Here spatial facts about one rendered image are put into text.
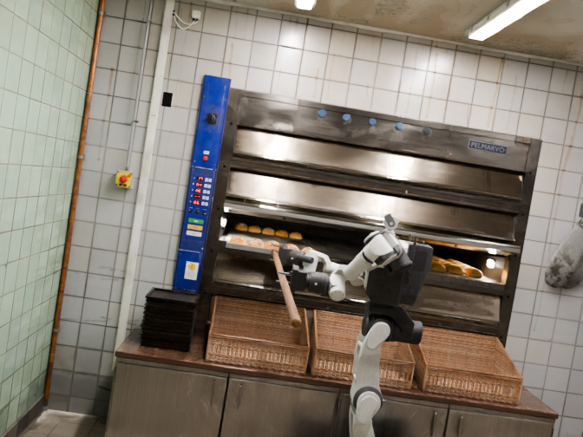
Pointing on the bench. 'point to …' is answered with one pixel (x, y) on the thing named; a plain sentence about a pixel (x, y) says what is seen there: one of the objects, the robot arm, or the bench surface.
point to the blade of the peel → (247, 248)
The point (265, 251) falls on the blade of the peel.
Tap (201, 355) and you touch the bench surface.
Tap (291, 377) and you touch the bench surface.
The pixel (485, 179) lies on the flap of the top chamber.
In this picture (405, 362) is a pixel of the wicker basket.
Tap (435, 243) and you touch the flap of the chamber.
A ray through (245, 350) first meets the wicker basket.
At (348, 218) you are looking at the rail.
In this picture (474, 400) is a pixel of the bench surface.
